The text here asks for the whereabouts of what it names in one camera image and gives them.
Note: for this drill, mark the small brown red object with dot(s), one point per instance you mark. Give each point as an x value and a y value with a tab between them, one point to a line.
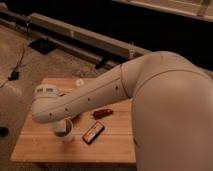
102	113

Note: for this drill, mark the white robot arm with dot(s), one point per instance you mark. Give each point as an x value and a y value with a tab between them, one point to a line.
172	109

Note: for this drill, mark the black and red candy box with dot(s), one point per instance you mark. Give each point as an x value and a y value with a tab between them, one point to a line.
93	132

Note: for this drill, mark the white sponge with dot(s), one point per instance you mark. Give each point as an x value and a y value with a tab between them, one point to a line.
59	126

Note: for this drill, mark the light wooden table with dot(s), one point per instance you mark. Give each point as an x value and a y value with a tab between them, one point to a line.
38	144

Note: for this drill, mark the small white round object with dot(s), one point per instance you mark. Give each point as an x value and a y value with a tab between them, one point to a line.
79	82

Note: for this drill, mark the long grey metal rail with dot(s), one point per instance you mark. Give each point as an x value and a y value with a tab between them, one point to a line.
110	45

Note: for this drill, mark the black floor mat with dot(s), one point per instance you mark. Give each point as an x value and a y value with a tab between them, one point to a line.
43	46

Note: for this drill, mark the black floor device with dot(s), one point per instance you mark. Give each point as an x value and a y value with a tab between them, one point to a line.
14	75

